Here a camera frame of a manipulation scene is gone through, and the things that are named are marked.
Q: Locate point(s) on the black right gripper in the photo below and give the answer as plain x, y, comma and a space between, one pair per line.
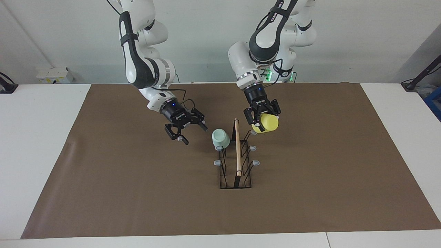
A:
177, 113

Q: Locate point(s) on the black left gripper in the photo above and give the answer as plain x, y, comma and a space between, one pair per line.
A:
258, 98

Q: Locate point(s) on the yellow plastic cup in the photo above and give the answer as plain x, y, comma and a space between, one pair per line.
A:
270, 124

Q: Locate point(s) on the pale green plastic cup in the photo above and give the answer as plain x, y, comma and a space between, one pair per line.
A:
220, 138

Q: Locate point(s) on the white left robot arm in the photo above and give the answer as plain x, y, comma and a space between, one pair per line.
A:
265, 38

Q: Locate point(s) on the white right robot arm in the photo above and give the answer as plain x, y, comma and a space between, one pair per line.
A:
137, 65

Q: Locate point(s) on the brown table mat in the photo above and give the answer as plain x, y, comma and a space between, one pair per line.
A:
155, 189

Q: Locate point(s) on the white power box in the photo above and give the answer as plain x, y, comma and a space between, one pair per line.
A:
51, 75

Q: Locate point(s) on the black stand pole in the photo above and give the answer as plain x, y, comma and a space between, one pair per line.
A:
410, 85

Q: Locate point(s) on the black table clamp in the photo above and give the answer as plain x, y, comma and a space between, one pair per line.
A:
8, 89

